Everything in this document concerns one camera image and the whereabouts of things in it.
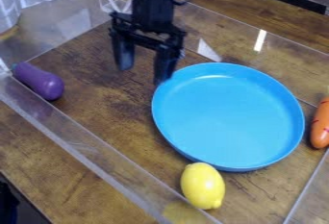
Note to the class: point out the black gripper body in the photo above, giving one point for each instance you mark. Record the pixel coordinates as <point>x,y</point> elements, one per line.
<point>128,32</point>

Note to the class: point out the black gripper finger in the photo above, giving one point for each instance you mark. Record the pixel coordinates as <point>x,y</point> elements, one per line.
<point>164,62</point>
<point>123,50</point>

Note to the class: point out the yellow toy lemon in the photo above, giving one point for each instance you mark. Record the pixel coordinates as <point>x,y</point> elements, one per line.
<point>202,186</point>

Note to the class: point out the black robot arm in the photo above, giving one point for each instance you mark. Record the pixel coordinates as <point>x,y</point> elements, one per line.
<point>151,12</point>

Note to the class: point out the orange toy carrot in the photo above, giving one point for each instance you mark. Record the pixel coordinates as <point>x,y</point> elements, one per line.
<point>319,125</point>

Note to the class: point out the purple toy eggplant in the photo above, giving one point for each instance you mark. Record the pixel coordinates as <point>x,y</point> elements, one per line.
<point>43,82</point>

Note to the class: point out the blue plastic plate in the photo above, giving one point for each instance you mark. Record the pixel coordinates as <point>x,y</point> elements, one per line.
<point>227,115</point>

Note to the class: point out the clear acrylic enclosure wall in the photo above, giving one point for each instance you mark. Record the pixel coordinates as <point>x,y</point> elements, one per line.
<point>84,155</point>

